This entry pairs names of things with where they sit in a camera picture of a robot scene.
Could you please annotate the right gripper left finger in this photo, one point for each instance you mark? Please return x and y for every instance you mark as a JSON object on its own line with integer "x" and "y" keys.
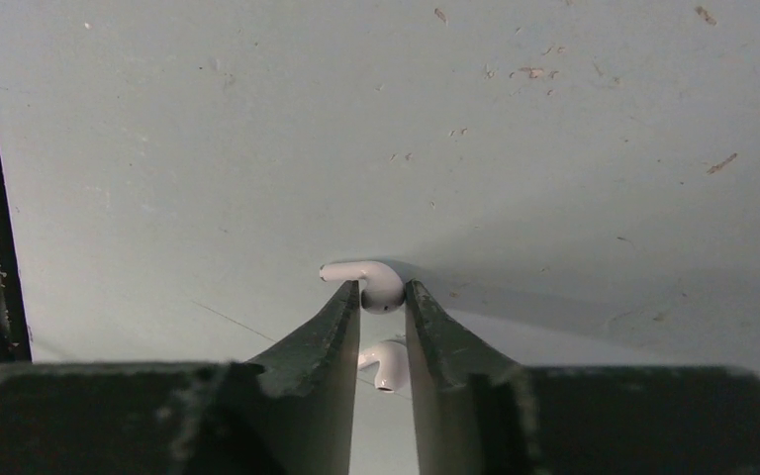
{"x": 288, "y": 410}

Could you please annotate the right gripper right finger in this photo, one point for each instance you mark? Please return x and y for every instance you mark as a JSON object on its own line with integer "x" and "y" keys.
{"x": 476, "y": 411}

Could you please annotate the white earbud one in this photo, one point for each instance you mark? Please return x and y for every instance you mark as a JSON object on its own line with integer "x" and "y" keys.
{"x": 390, "y": 361}
{"x": 383, "y": 290}

